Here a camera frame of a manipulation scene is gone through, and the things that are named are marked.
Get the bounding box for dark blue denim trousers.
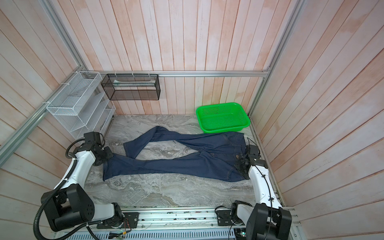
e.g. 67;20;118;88
103;126;246;182

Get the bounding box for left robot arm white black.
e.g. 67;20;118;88
34;132;124;232

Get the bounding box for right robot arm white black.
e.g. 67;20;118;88
231;145;292;240

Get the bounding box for green plastic basket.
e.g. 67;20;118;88
196;103;251;134

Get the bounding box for white mesh tiered shelf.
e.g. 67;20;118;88
47;72;116;140

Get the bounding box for green circuit board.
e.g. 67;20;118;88
108;232;126;240

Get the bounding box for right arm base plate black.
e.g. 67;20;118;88
215;208;234;227

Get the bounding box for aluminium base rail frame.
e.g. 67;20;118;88
53;206;302;240

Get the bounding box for black mesh wall basket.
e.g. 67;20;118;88
101;73;161;101

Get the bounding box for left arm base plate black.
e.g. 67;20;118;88
97;212;140;230

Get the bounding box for black corrugated cable conduit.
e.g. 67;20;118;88
32;137;103;240

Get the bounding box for horizontal aluminium wall rail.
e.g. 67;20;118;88
88;70;269;78

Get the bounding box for left aluminium wall rail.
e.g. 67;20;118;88
1;66;86;167

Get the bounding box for left aluminium corner post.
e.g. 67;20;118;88
40;0;88;71

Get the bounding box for aluminium corner post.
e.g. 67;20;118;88
40;0;88;71
248;1;307;117

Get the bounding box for right aluminium corner post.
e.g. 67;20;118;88
248;1;307;117

